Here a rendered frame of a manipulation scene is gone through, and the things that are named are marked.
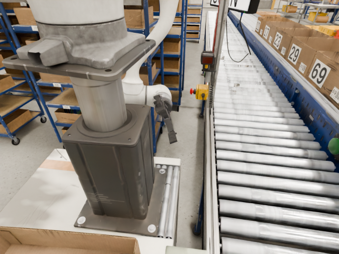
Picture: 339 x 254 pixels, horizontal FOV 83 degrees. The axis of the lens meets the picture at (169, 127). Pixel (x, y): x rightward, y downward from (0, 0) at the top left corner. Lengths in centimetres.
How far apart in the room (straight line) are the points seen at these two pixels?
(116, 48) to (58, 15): 9
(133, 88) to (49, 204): 56
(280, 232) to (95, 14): 73
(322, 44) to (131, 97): 149
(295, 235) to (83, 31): 76
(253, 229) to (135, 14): 124
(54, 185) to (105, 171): 38
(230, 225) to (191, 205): 91
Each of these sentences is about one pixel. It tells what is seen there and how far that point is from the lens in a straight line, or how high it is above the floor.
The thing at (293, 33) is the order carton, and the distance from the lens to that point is 224.
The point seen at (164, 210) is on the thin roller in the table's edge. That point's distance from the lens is 70.
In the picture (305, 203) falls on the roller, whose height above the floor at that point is 74.
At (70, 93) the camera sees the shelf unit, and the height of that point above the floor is 54.
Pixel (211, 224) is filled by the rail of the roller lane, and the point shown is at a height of 73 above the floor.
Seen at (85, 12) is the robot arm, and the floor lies 132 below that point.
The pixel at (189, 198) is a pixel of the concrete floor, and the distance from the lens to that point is 162.
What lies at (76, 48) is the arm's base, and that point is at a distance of 37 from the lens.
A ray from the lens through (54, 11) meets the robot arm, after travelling 37.
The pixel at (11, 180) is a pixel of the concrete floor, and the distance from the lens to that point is 219.
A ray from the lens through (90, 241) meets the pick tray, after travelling 62.
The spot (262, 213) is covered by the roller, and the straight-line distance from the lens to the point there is 76.
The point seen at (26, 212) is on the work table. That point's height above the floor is 75.
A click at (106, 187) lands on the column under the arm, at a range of 57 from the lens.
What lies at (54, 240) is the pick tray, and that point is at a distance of 68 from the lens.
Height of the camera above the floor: 135
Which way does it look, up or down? 36 degrees down
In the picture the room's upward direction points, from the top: straight up
